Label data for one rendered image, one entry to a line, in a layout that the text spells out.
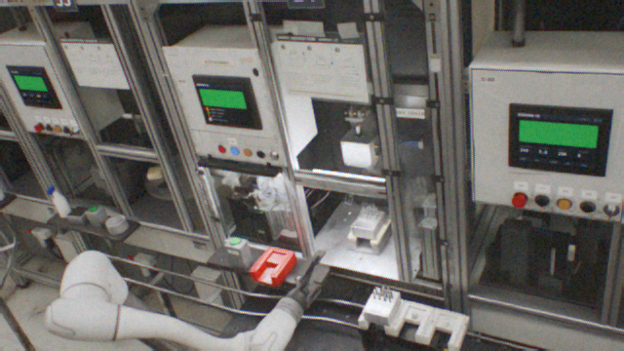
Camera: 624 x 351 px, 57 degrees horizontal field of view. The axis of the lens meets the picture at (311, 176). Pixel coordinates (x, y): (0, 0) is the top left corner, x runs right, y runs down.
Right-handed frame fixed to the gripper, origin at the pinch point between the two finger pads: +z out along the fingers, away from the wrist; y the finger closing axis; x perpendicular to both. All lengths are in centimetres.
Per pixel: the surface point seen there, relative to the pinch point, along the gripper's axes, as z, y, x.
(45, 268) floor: 42, -112, 270
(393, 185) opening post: 21.9, 22.3, -20.9
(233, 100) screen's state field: 18, 52, 34
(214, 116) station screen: 18, 45, 45
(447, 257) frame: 22.2, -6.0, -37.9
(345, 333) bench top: 8.0, -44.4, 1.1
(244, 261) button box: 8.3, -17.0, 43.3
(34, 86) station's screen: 18, 52, 143
